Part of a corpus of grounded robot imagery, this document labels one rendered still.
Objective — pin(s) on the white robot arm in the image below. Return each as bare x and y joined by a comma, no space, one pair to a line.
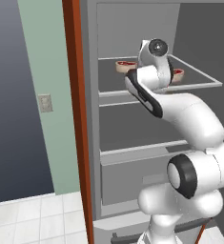
186,120

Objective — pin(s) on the grey open fridge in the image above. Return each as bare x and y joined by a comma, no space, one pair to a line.
123,133

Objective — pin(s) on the glass fridge shelf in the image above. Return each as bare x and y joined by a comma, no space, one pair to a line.
135,149
193,79

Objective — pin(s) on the raw steak on tan tray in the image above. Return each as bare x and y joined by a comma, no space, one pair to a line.
178,75
125,66

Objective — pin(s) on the grey fridge drawer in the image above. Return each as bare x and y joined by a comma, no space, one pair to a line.
129,178

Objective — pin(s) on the red-brown wooden cabinet panel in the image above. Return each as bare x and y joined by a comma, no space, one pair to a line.
78,127

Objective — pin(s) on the beige wall switch plate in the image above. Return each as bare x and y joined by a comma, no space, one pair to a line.
45,103

